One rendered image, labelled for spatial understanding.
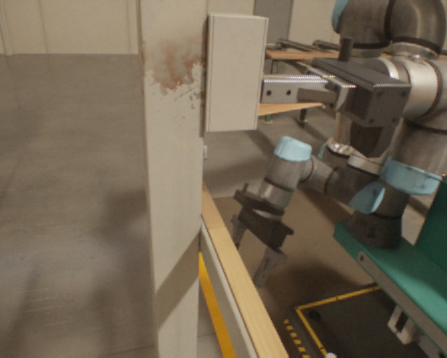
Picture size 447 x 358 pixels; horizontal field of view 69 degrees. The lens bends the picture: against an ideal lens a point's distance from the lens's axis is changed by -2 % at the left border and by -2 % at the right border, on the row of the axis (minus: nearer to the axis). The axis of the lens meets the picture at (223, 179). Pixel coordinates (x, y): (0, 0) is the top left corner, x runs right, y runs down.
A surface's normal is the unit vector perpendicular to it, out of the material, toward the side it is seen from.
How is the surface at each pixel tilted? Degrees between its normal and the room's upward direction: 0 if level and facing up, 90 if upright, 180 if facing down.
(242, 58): 90
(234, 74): 90
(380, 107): 93
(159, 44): 90
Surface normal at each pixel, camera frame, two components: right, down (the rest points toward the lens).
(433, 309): 0.06, -0.88
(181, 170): 0.28, 0.47
